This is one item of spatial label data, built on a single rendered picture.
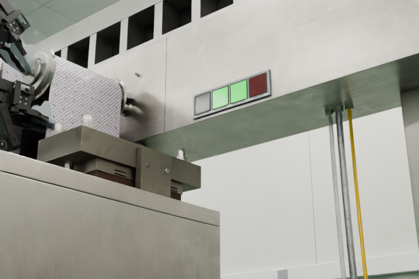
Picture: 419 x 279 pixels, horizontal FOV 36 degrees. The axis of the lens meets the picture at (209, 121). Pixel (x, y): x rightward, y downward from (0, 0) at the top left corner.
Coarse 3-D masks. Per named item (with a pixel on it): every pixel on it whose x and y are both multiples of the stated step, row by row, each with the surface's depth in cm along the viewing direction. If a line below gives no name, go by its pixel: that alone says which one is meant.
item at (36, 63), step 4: (32, 60) 168; (36, 60) 167; (40, 60) 168; (32, 64) 168; (36, 64) 167; (40, 64) 166; (32, 68) 167; (36, 68) 166; (40, 68) 166; (36, 72) 165; (40, 72) 166; (24, 76) 169; (28, 76) 168; (36, 76) 165; (24, 80) 168; (28, 80) 167; (32, 80) 166; (36, 80) 166; (32, 84) 167
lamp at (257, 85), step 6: (252, 78) 162; (258, 78) 161; (264, 78) 160; (252, 84) 162; (258, 84) 160; (264, 84) 159; (252, 90) 161; (258, 90) 160; (264, 90) 158; (252, 96) 161
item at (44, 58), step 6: (36, 54) 169; (42, 54) 167; (42, 60) 167; (48, 60) 166; (42, 66) 166; (48, 66) 165; (42, 72) 165; (48, 72) 165; (42, 78) 164; (36, 84) 165; (42, 84) 165; (36, 90) 166; (48, 90) 167; (42, 96) 169; (48, 96) 169
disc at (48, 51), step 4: (44, 48) 170; (48, 48) 169; (44, 52) 170; (48, 52) 168; (52, 52) 167; (52, 56) 166; (52, 60) 166; (52, 64) 165; (52, 68) 165; (52, 72) 164; (48, 76) 165; (52, 76) 164; (48, 80) 165; (44, 84) 165; (48, 84) 164; (44, 88) 165; (40, 92) 165; (44, 92) 165; (32, 96) 167; (36, 96) 166; (40, 96) 165; (32, 100) 167
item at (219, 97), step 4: (224, 88) 167; (216, 92) 169; (220, 92) 168; (224, 92) 167; (216, 96) 169; (220, 96) 168; (224, 96) 167; (216, 100) 168; (220, 100) 167; (224, 100) 166; (216, 104) 168; (220, 104) 167; (224, 104) 166
